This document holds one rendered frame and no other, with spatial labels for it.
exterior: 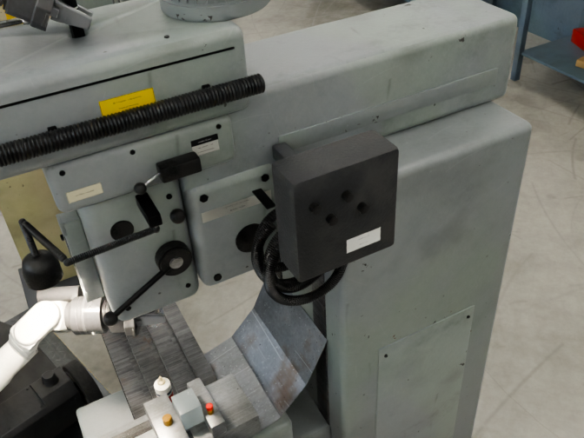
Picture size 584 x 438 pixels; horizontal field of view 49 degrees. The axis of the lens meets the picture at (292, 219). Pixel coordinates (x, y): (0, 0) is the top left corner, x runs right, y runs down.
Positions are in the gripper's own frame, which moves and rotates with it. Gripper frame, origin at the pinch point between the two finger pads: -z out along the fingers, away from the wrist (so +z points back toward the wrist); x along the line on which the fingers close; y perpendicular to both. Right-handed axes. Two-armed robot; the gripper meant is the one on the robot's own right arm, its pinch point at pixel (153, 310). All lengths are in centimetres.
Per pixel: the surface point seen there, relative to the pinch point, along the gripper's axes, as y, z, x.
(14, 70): -66, 7, -13
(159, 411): 20.8, 0.7, -12.4
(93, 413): 40.0, 23.7, 2.7
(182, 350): 33.0, -0.4, 16.6
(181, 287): -13.0, -9.1, -6.8
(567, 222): 121, -189, 169
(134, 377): 31.9, 11.7, 7.3
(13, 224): 78, 99, 143
